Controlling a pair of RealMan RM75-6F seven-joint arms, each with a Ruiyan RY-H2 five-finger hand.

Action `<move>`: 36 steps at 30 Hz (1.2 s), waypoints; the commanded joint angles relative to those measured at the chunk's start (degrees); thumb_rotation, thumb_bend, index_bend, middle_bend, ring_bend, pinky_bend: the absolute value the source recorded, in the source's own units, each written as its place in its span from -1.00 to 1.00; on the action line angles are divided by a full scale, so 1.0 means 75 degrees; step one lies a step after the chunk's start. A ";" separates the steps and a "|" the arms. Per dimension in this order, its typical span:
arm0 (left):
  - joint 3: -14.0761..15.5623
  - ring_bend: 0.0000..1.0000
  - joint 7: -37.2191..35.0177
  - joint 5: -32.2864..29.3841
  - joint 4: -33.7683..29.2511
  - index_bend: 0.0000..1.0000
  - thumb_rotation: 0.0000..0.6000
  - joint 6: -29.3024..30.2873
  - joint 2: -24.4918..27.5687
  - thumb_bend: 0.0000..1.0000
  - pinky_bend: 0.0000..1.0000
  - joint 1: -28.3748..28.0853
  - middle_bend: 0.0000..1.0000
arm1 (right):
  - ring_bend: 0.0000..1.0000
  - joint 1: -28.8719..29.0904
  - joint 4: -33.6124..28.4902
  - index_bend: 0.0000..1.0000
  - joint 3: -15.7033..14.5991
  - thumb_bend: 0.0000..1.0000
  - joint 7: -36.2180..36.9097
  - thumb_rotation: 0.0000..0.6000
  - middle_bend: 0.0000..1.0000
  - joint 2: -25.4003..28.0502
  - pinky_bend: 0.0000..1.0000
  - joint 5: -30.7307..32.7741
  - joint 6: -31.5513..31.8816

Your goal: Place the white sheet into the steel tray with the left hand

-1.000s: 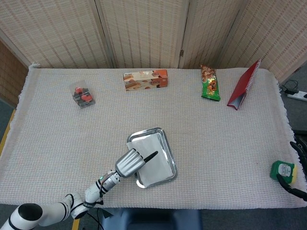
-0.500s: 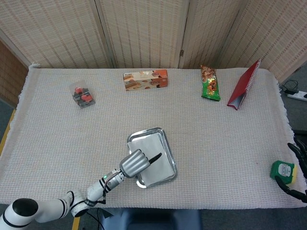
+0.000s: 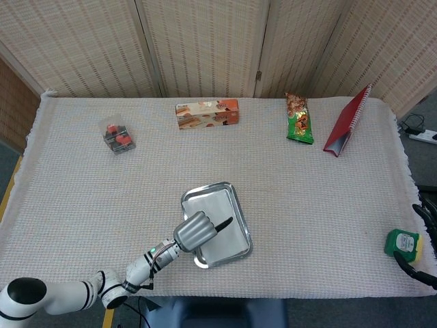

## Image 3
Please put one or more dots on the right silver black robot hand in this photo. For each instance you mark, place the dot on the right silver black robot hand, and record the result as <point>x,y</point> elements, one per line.
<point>418,273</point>

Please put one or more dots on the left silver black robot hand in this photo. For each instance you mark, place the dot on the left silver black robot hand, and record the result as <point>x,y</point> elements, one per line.
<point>196,232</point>

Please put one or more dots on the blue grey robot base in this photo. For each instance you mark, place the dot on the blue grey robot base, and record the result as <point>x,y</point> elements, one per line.
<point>215,312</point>

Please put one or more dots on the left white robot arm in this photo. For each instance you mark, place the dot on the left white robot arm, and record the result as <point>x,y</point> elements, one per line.
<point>147,263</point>

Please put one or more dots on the silver metal tray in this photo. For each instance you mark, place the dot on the silver metal tray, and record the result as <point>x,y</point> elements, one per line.
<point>240,205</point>

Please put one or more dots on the green yellow sponge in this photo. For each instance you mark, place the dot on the green yellow sponge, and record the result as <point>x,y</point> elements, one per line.
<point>404,244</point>

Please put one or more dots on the black equipment base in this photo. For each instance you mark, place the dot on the black equipment base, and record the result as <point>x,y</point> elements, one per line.
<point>428,193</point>

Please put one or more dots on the white woven tablecloth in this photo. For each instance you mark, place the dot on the white woven tablecloth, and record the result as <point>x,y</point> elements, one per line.
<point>273,164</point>

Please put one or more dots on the orange biscuit box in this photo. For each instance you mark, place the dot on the orange biscuit box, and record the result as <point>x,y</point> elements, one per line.
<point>205,116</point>

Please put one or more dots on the clear plastic coffee box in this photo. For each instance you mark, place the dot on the clear plastic coffee box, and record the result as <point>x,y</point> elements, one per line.
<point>117,135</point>

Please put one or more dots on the white power strip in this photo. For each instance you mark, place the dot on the white power strip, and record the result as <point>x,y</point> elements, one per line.
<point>425,136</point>

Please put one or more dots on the green snack bag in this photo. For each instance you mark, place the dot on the green snack bag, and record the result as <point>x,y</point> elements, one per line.
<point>300,119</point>

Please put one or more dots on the red spiral notebook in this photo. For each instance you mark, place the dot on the red spiral notebook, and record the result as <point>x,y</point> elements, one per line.
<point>343,126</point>

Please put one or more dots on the brass screen hinge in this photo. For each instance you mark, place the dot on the brass screen hinge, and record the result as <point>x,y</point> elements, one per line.
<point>258,75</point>

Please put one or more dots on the beige woven folding screen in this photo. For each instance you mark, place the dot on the beige woven folding screen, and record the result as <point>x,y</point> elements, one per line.
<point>205,44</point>

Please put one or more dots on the brown woven panel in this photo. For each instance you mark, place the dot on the brown woven panel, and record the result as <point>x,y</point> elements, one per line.
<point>15,102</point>

